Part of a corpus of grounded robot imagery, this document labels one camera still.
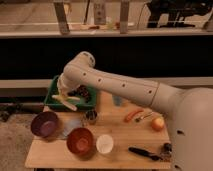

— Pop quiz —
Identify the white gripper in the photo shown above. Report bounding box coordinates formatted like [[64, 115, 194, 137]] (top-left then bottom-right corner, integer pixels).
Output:
[[57, 74, 76, 98]]

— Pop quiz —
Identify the yellow banana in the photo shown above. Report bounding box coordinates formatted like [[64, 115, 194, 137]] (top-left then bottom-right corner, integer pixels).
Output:
[[52, 95, 80, 111]]

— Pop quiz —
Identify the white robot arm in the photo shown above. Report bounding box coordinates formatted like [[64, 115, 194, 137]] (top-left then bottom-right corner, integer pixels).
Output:
[[57, 51, 213, 171]]

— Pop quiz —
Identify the green plastic tray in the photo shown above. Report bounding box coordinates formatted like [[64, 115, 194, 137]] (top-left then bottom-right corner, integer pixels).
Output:
[[44, 75, 97, 111]]

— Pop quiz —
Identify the dark grapes bunch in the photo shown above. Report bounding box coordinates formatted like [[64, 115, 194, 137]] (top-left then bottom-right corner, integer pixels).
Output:
[[77, 85, 91, 103]]

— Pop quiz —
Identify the metal cup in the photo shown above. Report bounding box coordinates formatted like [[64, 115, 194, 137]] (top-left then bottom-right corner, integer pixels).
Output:
[[85, 110, 98, 125]]

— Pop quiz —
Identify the purple bowl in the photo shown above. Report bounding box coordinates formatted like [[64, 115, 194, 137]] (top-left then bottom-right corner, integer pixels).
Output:
[[30, 111, 59, 138]]

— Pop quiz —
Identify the light blue cup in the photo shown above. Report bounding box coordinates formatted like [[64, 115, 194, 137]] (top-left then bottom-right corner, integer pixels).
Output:
[[112, 95, 122, 106]]

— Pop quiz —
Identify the orange bowl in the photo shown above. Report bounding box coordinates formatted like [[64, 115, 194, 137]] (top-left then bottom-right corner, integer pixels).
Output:
[[66, 127, 94, 156]]

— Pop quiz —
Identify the white cup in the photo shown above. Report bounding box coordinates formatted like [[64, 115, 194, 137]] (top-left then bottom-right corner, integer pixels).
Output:
[[96, 134, 114, 155]]

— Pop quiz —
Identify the orange carrot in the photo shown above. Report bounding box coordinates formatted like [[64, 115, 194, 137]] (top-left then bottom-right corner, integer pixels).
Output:
[[124, 108, 144, 122]]

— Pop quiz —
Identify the metal fork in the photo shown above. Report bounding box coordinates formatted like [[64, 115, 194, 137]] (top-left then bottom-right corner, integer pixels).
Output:
[[135, 112, 153, 122]]

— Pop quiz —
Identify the dark small object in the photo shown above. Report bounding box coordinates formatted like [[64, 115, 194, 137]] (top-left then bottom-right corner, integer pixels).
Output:
[[162, 143, 172, 161]]

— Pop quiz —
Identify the black handled tool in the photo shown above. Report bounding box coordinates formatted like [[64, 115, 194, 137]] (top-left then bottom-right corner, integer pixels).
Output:
[[128, 147, 161, 161]]

